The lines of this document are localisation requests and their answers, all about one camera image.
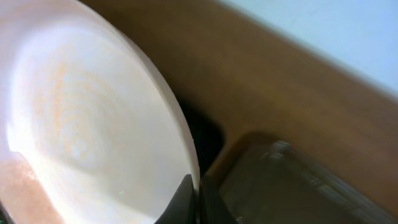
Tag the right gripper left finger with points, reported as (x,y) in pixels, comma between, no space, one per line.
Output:
(182,207)

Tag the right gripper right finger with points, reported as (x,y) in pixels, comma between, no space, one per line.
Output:
(213,209)

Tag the white plate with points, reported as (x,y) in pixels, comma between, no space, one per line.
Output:
(90,130)

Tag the large brown serving tray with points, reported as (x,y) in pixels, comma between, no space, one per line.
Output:
(263,179)

